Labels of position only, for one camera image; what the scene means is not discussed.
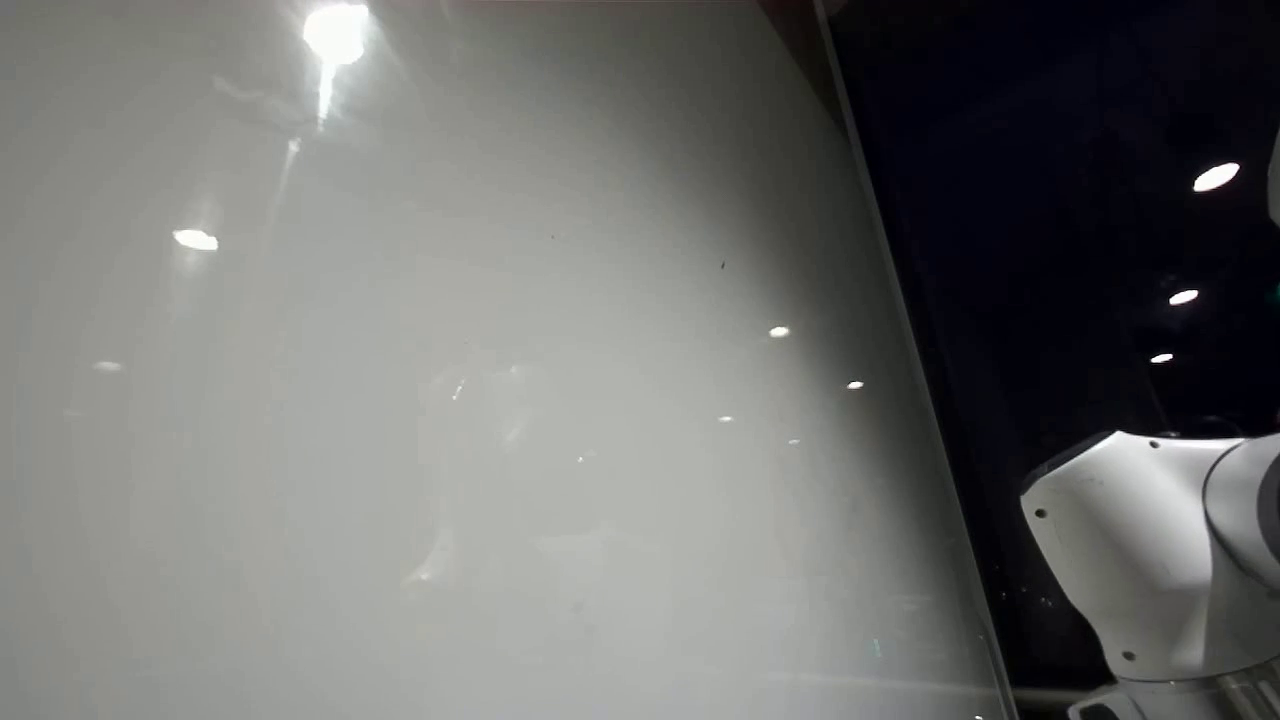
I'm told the large white whiteboard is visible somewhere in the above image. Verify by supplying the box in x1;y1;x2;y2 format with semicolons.
0;0;1026;720

